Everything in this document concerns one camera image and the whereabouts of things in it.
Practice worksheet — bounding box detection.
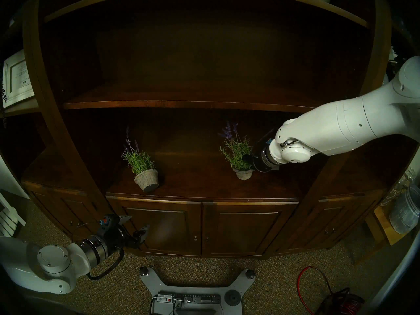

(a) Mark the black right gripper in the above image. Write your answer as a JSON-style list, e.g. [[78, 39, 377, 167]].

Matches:
[[242, 153, 264, 173]]

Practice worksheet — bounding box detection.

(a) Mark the black cable bundle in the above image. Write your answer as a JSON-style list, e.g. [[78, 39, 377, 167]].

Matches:
[[315, 287, 365, 315]]

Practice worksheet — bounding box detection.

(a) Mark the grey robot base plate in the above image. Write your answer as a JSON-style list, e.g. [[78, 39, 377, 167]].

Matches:
[[139, 267, 256, 315]]

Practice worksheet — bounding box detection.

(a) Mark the white framed certificate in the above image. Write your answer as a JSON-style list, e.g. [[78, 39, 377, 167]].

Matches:
[[3, 49, 36, 109]]

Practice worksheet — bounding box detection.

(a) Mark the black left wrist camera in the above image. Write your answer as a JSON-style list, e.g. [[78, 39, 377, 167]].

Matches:
[[98, 214, 120, 229]]

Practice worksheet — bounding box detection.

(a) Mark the fake lavender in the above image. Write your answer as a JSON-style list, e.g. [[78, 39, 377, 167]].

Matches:
[[121, 127, 160, 192], [219, 121, 255, 181]]

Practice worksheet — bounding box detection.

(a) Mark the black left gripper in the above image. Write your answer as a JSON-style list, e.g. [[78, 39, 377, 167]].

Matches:
[[105, 215, 150, 253]]

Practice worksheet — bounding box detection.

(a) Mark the dark wooden shelf cabinet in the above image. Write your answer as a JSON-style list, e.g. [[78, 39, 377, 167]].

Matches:
[[0, 0, 420, 261]]

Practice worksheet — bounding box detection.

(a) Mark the dark hanging plant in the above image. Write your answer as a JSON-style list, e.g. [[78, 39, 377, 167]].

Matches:
[[0, 63, 9, 128]]

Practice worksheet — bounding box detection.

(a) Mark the white wooden chair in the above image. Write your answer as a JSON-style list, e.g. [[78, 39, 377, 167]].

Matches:
[[0, 190, 27, 238]]

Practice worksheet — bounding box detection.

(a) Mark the grey power strip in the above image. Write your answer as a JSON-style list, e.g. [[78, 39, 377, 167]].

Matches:
[[156, 292, 222, 306]]

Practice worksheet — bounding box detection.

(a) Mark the thin grey camera cable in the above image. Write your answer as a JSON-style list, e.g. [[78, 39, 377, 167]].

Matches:
[[72, 220, 102, 244]]

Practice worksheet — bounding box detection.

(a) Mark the red cable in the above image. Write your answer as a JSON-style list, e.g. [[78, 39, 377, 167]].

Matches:
[[297, 267, 361, 315]]

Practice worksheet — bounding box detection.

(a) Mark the black braided left wrist cable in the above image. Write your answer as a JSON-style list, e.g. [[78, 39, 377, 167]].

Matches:
[[87, 247, 124, 280]]

